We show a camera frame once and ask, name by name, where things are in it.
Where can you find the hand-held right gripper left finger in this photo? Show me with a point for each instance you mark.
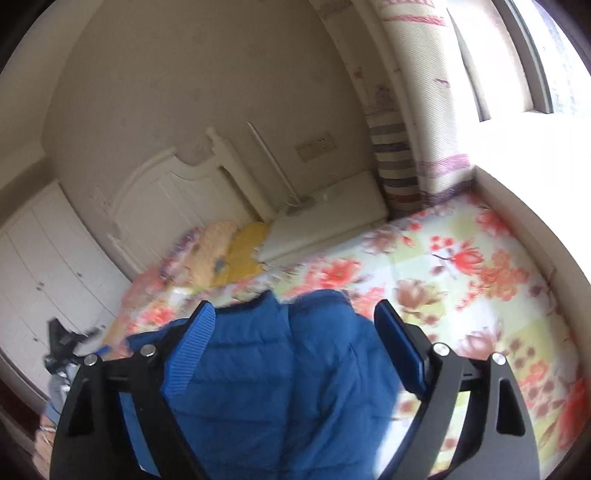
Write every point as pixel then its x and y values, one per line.
pixel 189 350

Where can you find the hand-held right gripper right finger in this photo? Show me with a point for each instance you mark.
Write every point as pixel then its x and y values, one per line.
pixel 401 350

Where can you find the blue quilted jacket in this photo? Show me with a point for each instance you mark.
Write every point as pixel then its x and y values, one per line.
pixel 277 392

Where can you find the white wardrobe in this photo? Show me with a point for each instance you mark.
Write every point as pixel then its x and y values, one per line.
pixel 46 267

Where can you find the floral bed sheet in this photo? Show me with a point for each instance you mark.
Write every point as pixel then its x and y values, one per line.
pixel 461 286

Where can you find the beige pillow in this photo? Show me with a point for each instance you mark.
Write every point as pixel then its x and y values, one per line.
pixel 214 249

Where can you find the purple patterned pillow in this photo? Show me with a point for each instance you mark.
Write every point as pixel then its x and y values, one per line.
pixel 187 241

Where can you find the yellow pillow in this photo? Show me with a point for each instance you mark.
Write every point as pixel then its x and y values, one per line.
pixel 247 249

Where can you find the white wooden headboard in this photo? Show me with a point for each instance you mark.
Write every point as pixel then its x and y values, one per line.
pixel 175 198

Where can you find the white nightstand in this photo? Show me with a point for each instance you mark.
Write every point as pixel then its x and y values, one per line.
pixel 332 212

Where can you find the white pole lamp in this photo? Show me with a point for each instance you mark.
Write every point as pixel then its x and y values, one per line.
pixel 272 162

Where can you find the white window sill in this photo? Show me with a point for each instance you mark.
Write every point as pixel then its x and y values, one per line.
pixel 531 152

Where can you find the patterned curtain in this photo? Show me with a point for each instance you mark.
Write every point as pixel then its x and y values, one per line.
pixel 415 92

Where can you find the dark framed window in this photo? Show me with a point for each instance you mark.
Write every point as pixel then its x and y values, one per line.
pixel 531 60

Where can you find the beige wall socket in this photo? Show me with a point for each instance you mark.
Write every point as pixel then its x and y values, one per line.
pixel 314 147

